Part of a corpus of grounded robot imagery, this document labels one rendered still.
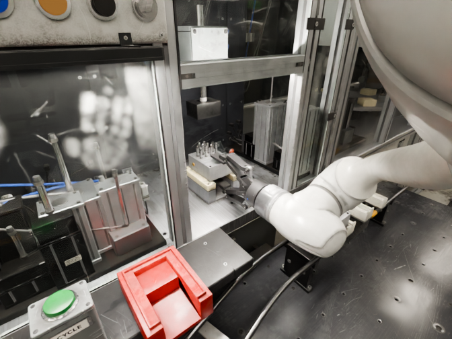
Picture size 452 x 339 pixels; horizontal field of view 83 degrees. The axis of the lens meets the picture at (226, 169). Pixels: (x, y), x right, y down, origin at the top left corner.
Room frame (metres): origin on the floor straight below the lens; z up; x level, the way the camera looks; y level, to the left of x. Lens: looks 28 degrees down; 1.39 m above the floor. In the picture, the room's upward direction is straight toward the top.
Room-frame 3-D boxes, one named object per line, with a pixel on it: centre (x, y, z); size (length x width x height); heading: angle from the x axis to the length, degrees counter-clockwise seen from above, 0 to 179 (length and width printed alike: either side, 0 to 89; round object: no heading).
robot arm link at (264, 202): (0.54, -0.12, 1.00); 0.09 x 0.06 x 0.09; 128
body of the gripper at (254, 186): (0.59, -0.07, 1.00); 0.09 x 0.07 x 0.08; 38
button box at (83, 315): (0.25, 0.25, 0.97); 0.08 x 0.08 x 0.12; 38
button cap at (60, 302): (0.24, 0.25, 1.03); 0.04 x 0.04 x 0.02
